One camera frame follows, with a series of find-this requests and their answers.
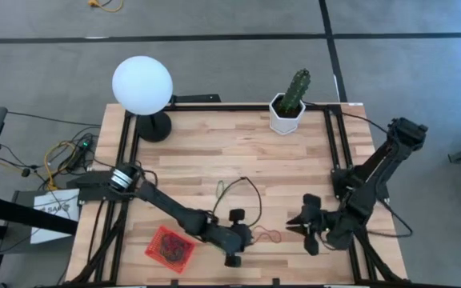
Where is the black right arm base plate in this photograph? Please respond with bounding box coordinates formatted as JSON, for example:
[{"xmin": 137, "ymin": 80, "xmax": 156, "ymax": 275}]
[{"xmin": 331, "ymin": 166, "xmax": 392, "ymax": 201}]

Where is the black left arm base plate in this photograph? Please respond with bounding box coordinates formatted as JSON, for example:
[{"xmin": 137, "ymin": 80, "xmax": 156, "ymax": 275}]
[{"xmin": 66, "ymin": 170, "xmax": 135, "ymax": 202}]

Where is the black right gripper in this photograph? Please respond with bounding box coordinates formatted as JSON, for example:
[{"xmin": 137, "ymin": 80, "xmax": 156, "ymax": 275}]
[{"xmin": 286, "ymin": 194, "xmax": 336, "ymax": 258}]

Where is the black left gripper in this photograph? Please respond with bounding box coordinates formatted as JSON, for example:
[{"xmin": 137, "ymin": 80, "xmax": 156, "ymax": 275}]
[{"xmin": 204, "ymin": 207, "xmax": 256, "ymax": 269}]

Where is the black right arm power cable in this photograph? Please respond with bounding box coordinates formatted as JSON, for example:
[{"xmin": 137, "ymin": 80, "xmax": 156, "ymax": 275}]
[{"xmin": 306, "ymin": 102, "xmax": 390, "ymax": 134}]

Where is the yellow floor cable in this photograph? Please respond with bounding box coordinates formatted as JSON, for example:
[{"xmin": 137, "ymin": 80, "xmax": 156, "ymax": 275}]
[{"xmin": 88, "ymin": 0, "xmax": 124, "ymax": 13}]

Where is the white hexagonal plant pot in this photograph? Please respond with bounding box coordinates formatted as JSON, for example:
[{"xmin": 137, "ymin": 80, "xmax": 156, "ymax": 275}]
[{"xmin": 269, "ymin": 92, "xmax": 307, "ymax": 136}]

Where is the white globe lamp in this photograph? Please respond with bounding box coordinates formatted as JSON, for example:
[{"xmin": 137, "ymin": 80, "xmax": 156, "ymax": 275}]
[{"xmin": 111, "ymin": 54, "xmax": 174, "ymax": 143}]

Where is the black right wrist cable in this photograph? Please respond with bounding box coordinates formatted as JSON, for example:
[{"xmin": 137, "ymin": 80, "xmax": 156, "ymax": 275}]
[{"xmin": 367, "ymin": 198, "xmax": 415, "ymax": 238}]

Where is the yellow cable bundle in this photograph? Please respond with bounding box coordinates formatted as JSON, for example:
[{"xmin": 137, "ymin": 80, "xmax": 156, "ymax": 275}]
[{"xmin": 44, "ymin": 140, "xmax": 80, "ymax": 192}]

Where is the green cactus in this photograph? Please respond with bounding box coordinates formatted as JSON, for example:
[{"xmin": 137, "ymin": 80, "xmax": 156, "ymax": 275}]
[{"xmin": 280, "ymin": 68, "xmax": 312, "ymax": 115}]

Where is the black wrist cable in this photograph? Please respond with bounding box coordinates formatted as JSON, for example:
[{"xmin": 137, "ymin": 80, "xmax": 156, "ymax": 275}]
[
  {"xmin": 367, "ymin": 198, "xmax": 415, "ymax": 238},
  {"xmin": 211, "ymin": 177, "xmax": 263, "ymax": 228}
]

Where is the black power adapter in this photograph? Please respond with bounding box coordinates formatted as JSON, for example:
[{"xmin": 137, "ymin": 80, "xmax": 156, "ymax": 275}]
[{"xmin": 68, "ymin": 135, "xmax": 96, "ymax": 171}]

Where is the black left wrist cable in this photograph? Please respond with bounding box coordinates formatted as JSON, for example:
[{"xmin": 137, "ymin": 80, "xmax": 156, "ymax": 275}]
[{"xmin": 211, "ymin": 177, "xmax": 263, "ymax": 228}]

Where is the red plastic mesh bin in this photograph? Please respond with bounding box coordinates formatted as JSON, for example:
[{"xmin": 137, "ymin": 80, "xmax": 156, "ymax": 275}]
[{"xmin": 144, "ymin": 225, "xmax": 197, "ymax": 275}]

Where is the black stand beam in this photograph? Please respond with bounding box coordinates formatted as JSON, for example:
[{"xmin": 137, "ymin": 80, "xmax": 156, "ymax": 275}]
[{"xmin": 0, "ymin": 191, "xmax": 79, "ymax": 288}]

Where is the white paper sign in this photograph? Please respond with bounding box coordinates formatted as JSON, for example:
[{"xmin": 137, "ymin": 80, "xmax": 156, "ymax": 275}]
[{"xmin": 30, "ymin": 188, "xmax": 81, "ymax": 245}]

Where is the red rubber band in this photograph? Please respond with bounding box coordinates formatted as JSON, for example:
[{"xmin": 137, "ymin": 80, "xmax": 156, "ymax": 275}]
[{"xmin": 252, "ymin": 225, "xmax": 283, "ymax": 244}]

